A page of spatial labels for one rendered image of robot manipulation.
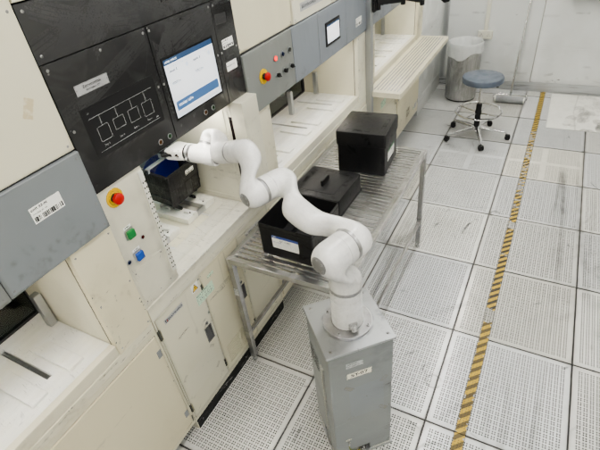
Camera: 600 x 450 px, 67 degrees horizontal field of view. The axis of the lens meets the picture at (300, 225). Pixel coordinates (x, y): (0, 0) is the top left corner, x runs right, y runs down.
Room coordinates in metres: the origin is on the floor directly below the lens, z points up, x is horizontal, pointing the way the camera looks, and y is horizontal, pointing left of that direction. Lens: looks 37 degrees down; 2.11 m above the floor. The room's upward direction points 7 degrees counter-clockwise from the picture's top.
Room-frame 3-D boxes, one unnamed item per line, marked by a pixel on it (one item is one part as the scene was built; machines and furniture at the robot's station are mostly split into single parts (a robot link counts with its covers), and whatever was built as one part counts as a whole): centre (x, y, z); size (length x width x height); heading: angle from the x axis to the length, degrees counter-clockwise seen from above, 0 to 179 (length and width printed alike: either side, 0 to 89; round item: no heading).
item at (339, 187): (2.03, -0.16, 0.83); 0.29 x 0.29 x 0.13; 57
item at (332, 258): (1.14, -0.11, 1.07); 0.19 x 0.12 x 0.24; 128
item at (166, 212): (1.92, 0.56, 0.89); 0.22 x 0.21 x 0.04; 58
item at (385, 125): (2.36, -0.45, 0.89); 0.29 x 0.29 x 0.25; 62
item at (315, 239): (1.68, 0.00, 0.85); 0.28 x 0.28 x 0.17; 57
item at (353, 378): (1.16, -0.14, 0.38); 0.28 x 0.28 x 0.76; 13
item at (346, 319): (1.16, -0.14, 0.85); 0.19 x 0.19 x 0.18
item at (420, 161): (2.02, -0.23, 0.38); 1.30 x 0.60 x 0.76; 148
